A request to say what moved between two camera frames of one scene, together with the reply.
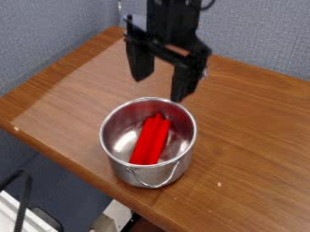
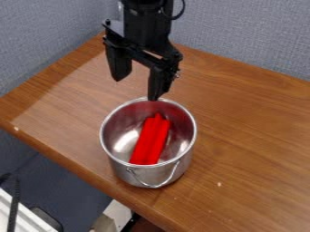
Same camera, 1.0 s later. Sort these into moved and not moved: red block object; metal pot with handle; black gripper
Moved: black gripper
Not moved: metal pot with handle; red block object
